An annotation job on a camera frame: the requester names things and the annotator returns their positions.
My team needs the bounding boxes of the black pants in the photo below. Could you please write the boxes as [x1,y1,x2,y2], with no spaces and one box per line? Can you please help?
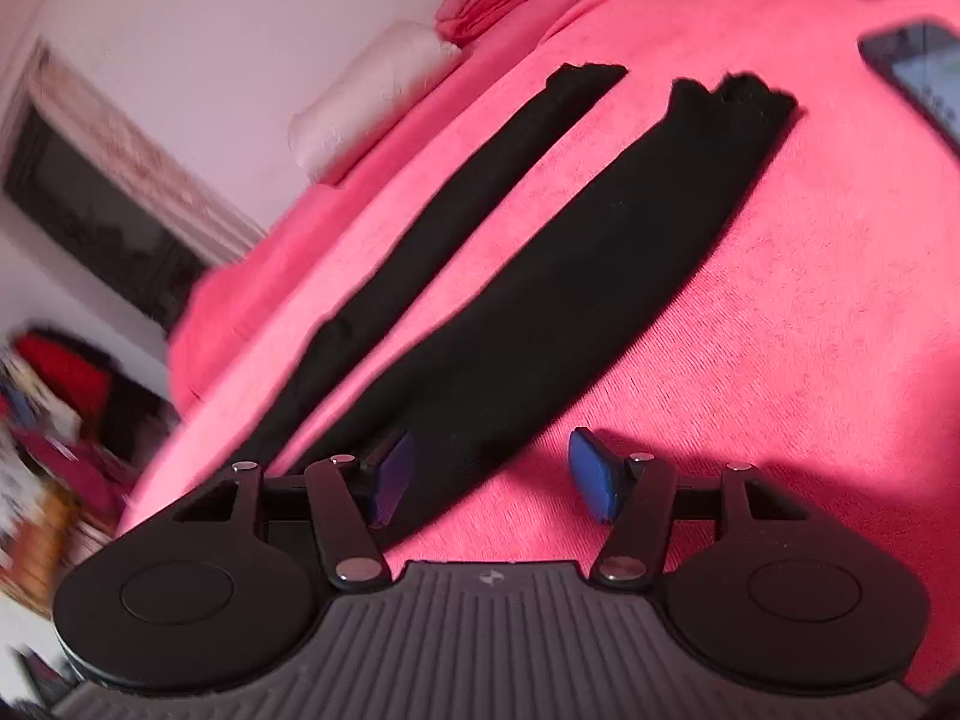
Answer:
[241,62,801,547]

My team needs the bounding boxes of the pink bed blanket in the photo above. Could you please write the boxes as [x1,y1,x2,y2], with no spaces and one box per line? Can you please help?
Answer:
[118,0,960,579]

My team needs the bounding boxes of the pile of colourful clothes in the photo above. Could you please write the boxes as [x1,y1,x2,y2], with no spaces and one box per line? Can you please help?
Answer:
[2,323,178,616]

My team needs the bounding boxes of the white patterned pillow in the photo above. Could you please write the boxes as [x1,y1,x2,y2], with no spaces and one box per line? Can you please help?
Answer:
[288,21,462,182]

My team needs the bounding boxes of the white framed dark doorway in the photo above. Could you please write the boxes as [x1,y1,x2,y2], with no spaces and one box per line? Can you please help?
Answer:
[2,41,263,332]

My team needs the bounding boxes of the red ruffled pillow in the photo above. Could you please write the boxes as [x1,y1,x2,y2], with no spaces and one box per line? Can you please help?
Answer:
[434,0,527,47]

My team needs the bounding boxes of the smartphone with lit screen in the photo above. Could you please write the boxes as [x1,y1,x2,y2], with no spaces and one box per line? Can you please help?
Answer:
[857,18,960,153]

